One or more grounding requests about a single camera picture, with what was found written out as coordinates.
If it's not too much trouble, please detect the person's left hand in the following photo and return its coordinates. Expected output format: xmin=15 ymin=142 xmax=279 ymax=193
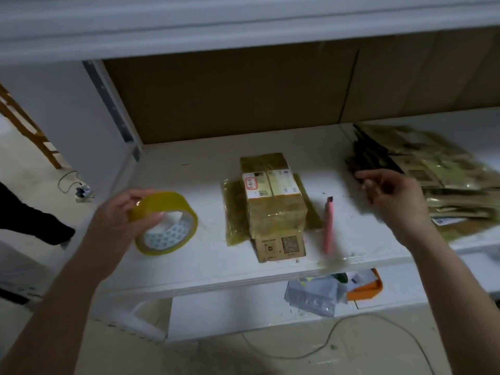
xmin=81 ymin=187 xmax=167 ymax=283

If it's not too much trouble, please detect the person's right forearm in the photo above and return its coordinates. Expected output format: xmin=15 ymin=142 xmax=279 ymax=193
xmin=406 ymin=224 xmax=500 ymax=375

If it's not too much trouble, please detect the orange plastic object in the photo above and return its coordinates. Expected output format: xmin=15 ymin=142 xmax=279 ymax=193
xmin=345 ymin=266 xmax=385 ymax=302

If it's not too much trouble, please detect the person's right hand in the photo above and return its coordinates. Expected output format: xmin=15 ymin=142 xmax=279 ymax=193
xmin=354 ymin=168 xmax=435 ymax=249

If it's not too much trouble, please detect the person's left forearm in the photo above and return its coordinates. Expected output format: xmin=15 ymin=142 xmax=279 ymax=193
xmin=0 ymin=257 xmax=108 ymax=375

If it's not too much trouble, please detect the labelled taped cardboard box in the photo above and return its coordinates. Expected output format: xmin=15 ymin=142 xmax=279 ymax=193
xmin=221 ymin=151 xmax=323 ymax=265

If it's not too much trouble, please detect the white metal shelf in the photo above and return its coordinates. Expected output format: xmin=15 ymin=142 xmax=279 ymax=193
xmin=0 ymin=0 xmax=500 ymax=344

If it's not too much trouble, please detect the pink utility knife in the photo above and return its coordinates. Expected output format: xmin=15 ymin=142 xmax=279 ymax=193
xmin=322 ymin=195 xmax=336 ymax=257

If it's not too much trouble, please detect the wooden chair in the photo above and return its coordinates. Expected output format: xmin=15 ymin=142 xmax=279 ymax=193
xmin=0 ymin=82 xmax=64 ymax=171

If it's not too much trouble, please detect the stack of cardboard boxes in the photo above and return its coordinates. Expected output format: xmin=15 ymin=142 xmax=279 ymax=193
xmin=344 ymin=122 xmax=500 ymax=244

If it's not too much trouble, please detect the yellow tape roll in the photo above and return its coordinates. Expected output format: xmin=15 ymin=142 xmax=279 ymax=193
xmin=128 ymin=190 xmax=200 ymax=257

